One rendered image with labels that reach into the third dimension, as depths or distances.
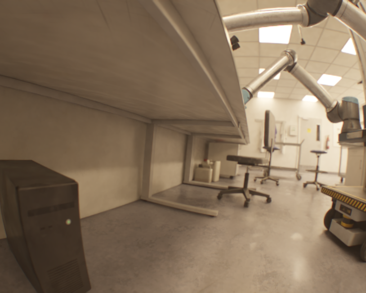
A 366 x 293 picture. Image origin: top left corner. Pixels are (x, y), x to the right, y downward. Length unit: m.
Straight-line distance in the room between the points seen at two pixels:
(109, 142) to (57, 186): 0.85
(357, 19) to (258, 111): 6.22
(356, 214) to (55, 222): 1.27
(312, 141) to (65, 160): 6.95
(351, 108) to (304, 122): 5.64
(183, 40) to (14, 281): 0.87
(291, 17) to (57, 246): 1.13
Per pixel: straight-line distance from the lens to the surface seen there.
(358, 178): 3.40
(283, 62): 1.29
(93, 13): 0.36
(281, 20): 0.85
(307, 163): 6.95
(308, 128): 7.03
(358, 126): 1.43
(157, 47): 0.42
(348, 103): 1.46
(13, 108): 0.94
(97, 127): 1.18
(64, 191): 0.47
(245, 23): 0.78
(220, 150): 3.34
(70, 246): 0.54
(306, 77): 1.49
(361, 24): 0.90
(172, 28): 0.29
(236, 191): 1.92
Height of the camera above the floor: 0.51
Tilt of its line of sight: level
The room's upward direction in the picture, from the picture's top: 5 degrees clockwise
